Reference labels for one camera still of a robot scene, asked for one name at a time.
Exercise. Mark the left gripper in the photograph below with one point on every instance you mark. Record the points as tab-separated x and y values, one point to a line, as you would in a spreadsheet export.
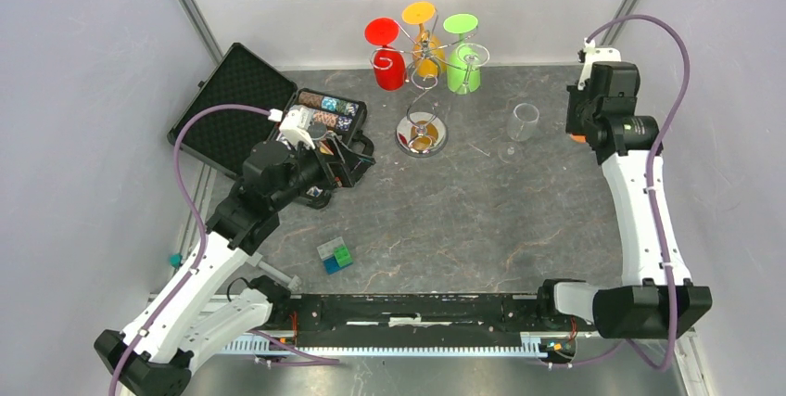
346	166

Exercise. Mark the clear wine glass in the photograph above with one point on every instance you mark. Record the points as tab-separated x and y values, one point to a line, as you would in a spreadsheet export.
472	58
521	126

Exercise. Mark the orange wine glass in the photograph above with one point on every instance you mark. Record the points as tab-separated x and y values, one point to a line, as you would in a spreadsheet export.
578	138

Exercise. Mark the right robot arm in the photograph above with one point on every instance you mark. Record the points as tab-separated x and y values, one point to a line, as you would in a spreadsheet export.
657	298

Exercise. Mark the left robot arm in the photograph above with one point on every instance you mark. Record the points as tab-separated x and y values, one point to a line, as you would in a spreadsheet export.
162	348

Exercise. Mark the chrome wine glass rack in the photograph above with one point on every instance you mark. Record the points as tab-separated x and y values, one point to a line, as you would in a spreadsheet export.
423	130

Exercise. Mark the red wine glass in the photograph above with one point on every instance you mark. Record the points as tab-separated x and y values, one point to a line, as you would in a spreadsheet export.
387	62

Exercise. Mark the yellow wine glass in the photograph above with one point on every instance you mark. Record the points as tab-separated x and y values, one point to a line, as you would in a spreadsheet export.
428	57

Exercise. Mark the green wine glass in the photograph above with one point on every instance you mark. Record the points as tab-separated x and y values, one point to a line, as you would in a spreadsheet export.
463	25

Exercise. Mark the colourful block cube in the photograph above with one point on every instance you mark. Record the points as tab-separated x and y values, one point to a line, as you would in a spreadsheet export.
335	255

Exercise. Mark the black poker chip case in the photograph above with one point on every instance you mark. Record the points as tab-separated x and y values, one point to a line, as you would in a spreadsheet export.
226	126

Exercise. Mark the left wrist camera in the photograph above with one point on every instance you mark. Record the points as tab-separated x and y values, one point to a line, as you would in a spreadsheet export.
293	126

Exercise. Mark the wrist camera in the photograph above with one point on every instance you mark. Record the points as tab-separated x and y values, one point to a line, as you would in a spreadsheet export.
293	126
591	54

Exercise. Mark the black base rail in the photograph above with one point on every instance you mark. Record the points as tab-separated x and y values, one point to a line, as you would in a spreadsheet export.
413	325

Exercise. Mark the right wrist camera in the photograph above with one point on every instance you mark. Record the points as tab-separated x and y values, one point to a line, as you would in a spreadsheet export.
591	54

